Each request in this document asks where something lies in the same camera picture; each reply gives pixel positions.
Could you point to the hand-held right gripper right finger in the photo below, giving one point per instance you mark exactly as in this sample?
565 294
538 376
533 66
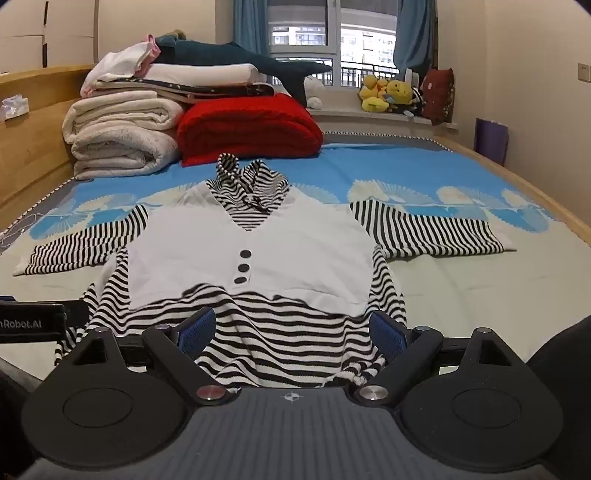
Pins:
387 338

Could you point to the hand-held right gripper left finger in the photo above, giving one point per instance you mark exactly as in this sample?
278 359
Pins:
197 333

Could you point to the striped sweater with white vest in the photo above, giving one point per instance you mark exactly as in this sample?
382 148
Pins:
249 230

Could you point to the white and pink folded clothes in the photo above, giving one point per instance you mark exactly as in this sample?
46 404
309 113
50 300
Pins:
120 64

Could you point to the blue printed bed sheet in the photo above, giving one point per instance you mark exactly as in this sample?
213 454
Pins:
461 295

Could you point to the wooden headboard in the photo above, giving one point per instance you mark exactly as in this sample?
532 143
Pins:
32 152

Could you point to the wooden footboard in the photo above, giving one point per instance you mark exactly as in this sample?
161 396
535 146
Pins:
517 177

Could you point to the white folded quilt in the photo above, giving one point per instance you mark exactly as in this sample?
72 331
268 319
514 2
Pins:
120 134

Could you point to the red folded blanket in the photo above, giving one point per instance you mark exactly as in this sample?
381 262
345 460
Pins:
249 127

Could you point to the tissue box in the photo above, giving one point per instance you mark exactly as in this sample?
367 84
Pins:
14 107

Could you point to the white window sill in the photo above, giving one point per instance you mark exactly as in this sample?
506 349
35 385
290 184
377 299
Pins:
369 122

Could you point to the yellow plush toy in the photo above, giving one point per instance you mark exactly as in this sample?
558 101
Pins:
373 94
400 94

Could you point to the dark red cushion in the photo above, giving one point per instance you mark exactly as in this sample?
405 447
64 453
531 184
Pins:
437 94

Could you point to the white plush toy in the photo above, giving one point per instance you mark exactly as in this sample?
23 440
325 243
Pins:
315 94

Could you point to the white pillow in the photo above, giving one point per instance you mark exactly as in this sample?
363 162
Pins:
203 73

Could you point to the dark teal shark plush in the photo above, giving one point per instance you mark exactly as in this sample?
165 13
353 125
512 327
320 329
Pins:
221 54

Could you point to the blue curtain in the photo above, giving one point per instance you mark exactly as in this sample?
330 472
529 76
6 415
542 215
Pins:
249 23
415 32

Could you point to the window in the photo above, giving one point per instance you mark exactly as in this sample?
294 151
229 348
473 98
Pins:
323 27

